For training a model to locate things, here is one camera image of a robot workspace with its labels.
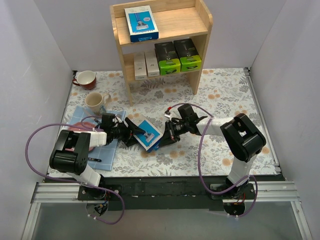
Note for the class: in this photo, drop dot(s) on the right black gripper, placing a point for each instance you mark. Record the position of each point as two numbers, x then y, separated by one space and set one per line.
169 131

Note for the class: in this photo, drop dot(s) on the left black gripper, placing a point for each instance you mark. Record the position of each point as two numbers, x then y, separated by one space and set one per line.
127 132

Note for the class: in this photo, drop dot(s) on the blue Harry's razor pack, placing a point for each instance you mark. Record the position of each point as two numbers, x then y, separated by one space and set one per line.
152 136
141 24

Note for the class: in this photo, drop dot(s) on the long white Harry's box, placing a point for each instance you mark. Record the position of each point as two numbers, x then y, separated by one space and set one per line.
140 70

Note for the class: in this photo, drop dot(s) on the white Harry's razor box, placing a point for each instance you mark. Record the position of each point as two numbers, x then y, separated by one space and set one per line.
152 66

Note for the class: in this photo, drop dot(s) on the green black Gillette razor box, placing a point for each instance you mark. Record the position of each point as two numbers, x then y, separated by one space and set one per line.
167 58
188 55

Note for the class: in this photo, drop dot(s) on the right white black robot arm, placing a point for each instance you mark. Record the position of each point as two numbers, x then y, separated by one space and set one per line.
243 138

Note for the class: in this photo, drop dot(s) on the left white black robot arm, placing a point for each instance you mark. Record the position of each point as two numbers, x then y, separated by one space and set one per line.
71 151

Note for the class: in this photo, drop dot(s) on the wooden two-tier shelf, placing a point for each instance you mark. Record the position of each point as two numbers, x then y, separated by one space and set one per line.
175 19

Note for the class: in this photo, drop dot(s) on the blue checked cloth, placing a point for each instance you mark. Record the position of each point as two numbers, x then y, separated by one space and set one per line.
105 153

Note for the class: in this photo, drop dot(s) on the cream ceramic mug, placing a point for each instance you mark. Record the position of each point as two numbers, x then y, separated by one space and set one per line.
97 102

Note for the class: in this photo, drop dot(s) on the pink dotted plate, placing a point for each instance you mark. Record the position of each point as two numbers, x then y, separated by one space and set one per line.
78 126

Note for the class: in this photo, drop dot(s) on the red ceramic mug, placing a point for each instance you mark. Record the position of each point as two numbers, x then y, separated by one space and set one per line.
86 79

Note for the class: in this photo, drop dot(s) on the floral patterned tablecloth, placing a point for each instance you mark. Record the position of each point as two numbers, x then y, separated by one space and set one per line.
223 92

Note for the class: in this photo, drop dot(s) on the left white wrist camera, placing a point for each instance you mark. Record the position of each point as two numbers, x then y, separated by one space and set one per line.
117 119

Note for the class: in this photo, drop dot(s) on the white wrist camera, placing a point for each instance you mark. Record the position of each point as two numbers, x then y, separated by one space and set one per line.
117 119
168 115

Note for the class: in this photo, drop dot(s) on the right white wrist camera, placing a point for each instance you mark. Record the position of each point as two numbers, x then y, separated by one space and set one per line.
168 115

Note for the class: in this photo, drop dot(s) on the knife with wooden handle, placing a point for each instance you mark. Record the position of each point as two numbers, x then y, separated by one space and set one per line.
94 160

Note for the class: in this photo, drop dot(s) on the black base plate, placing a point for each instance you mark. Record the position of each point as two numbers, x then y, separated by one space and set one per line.
164 193

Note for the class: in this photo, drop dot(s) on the aluminium rail frame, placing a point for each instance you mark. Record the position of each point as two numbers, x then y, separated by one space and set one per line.
267 210

